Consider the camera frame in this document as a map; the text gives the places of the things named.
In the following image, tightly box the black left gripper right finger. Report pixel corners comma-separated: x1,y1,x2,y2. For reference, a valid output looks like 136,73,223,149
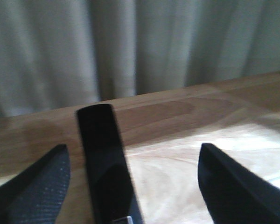
197,143,280,224

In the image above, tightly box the grey curtain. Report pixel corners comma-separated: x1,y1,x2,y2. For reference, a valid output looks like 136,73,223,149
0,0,280,118

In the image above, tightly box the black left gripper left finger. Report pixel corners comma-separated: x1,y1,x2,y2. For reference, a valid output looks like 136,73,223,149
0,145,70,224

